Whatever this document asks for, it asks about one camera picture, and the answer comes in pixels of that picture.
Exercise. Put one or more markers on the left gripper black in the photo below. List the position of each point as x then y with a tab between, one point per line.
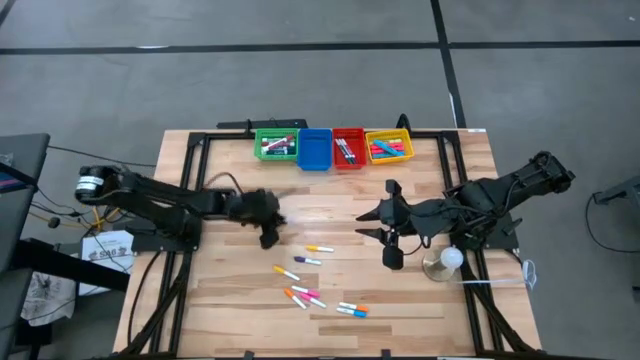
255	207

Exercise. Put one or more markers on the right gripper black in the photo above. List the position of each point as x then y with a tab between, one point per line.
405	220

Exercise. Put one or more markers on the dark green Expo marker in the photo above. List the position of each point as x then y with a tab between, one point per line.
280	151

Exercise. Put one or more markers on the thick red Expo marker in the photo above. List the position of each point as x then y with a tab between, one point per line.
280	141

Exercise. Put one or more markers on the blue Sharpie highlighter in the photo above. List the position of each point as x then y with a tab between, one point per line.
387	147

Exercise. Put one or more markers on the slim black cap marker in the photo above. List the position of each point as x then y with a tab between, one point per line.
341	149

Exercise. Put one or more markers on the orange cap white highlighter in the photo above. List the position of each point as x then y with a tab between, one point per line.
350	305
298	302

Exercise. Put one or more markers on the blue cap white highlighter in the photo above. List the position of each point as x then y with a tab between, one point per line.
347	311

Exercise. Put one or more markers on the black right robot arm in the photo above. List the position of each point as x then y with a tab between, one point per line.
500	190

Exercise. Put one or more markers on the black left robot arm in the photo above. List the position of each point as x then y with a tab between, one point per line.
150	197

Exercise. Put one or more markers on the green plastic basket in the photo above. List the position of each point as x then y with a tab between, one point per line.
276	158

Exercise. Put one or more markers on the yellow cap white marker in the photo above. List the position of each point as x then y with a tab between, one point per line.
325	249
290	274

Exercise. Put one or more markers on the purple cap white marker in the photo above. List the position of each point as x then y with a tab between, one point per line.
312	261

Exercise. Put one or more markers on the red plastic basket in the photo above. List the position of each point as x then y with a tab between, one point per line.
360	150

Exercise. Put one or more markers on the white bulb brass lamp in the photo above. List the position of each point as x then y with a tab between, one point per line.
451	256

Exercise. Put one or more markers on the blue plastic basket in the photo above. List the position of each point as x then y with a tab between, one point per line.
315	150

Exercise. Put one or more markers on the black power strip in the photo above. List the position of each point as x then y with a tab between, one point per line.
265	123

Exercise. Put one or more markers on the yellow plastic basket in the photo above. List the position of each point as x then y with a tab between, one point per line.
370	137

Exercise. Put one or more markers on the pink cap white highlighter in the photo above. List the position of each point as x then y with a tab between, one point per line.
302	289
317	303

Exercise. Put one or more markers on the black rounded clamp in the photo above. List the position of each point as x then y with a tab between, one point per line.
404	124

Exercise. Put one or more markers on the white printed paper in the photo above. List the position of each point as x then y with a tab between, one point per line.
105	250

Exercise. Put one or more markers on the black bench beam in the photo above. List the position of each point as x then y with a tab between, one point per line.
65	262

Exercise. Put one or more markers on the white cloth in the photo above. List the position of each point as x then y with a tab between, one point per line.
47	300

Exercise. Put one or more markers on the grey cart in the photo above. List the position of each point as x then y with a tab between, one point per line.
25	160

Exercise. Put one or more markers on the grey stand base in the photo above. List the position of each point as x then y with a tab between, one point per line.
620	192

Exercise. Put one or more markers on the black aluminium table frame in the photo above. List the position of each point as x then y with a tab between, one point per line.
195	140

